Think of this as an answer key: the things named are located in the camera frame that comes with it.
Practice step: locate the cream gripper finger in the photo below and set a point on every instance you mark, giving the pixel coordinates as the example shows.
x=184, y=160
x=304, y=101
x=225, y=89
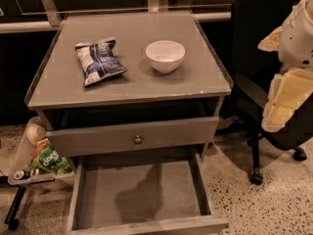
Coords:
x=287, y=93
x=270, y=42

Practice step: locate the blue chip bag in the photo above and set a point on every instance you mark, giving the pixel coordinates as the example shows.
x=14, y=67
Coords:
x=98, y=61

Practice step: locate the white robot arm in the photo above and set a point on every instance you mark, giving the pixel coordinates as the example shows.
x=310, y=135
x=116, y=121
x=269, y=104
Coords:
x=295, y=49

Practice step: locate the grey wooden drawer cabinet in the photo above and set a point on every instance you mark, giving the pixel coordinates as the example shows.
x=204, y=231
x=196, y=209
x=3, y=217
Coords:
x=196, y=89

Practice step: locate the open grey middle drawer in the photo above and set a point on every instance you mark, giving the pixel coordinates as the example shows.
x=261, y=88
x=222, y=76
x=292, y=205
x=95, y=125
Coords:
x=150, y=192

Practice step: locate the grey upper drawer with knob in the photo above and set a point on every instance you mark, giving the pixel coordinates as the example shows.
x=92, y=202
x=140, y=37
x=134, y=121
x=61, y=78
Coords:
x=133, y=136

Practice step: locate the green snack bag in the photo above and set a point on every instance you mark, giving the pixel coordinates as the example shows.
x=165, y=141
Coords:
x=45, y=157

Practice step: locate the black office chair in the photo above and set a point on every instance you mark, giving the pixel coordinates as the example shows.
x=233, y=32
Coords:
x=252, y=70

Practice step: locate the white ceramic bowl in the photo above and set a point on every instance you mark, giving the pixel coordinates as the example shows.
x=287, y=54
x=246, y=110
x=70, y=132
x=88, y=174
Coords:
x=165, y=56

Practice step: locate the clear plastic side bin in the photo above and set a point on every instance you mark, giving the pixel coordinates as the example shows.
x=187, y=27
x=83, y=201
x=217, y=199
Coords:
x=22, y=161

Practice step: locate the silver soda can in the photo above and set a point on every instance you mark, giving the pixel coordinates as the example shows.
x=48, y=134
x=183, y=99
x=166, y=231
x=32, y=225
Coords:
x=21, y=175

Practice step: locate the black stand leg with wheel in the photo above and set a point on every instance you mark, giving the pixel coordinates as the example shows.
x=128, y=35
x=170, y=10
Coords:
x=10, y=219

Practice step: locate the grey metal wall rail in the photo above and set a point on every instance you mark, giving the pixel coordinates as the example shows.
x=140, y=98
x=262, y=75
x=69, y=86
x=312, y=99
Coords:
x=41, y=15

